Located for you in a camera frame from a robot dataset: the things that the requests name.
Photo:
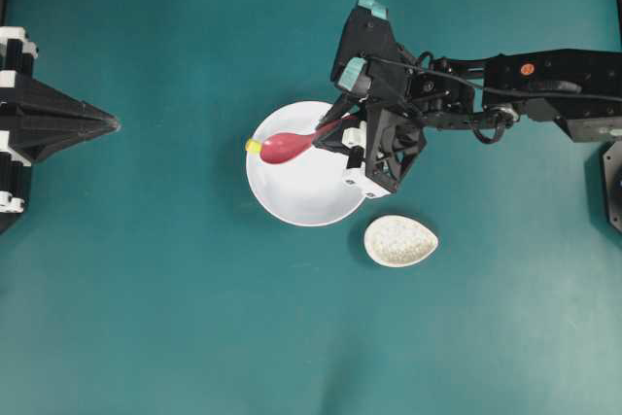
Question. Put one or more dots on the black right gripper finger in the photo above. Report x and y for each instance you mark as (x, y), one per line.
(341, 110)
(342, 136)

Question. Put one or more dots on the right-arm black white gripper body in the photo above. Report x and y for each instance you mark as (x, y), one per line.
(381, 147)

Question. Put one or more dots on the left-arm black white gripper body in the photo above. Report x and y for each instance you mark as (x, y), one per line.
(17, 56)

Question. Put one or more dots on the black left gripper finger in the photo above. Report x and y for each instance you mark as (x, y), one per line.
(32, 95)
(32, 142)

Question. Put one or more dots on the red plastic spoon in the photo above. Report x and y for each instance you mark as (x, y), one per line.
(285, 146)

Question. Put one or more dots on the yellow hexagonal prism block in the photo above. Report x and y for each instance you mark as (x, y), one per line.
(253, 146)

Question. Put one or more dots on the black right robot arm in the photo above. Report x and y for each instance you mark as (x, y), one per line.
(385, 105)

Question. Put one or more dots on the white round bowl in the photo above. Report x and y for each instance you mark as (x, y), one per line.
(308, 190)

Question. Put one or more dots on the speckled white spoon rest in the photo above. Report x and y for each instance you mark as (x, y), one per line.
(397, 241)

